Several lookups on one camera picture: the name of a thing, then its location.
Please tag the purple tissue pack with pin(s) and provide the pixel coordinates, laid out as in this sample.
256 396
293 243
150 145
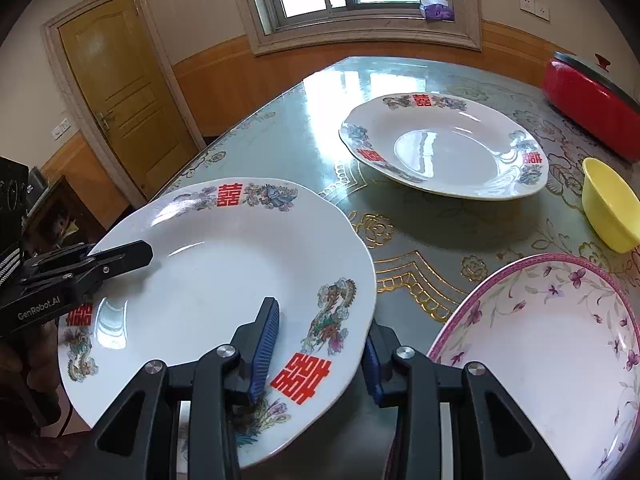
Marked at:
437 10

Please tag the pink floral rimmed plate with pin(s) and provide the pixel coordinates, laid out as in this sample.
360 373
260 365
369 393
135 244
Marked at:
540 360

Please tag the grey-green floral tablecloth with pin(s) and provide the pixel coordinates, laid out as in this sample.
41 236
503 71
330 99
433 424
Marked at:
425 240

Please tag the person's left hand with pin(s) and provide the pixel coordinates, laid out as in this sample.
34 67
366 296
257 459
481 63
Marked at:
35 370

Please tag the dark wooden cabinet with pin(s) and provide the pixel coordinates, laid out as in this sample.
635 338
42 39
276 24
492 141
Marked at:
60 205

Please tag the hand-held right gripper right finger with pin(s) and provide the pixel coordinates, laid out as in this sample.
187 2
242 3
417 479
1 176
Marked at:
372 375

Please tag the grey-green pot lid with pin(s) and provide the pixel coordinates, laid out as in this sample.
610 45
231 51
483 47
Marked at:
580 60

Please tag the yellow wooden door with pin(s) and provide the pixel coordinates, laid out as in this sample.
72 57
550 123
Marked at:
125 95

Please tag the white wall socket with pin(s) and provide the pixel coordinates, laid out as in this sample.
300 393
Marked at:
542 9
526 3

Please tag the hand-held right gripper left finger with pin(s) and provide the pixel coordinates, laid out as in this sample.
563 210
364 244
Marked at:
267 345

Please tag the white dragon print plate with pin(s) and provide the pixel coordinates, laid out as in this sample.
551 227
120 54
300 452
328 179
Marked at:
440 160
200 280

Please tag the yellow bowl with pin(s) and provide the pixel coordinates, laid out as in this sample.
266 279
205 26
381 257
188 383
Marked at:
610 205

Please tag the red electric cooking pot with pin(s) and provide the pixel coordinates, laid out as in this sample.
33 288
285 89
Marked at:
585 102

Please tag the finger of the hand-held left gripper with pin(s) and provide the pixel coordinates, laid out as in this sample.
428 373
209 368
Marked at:
122 257

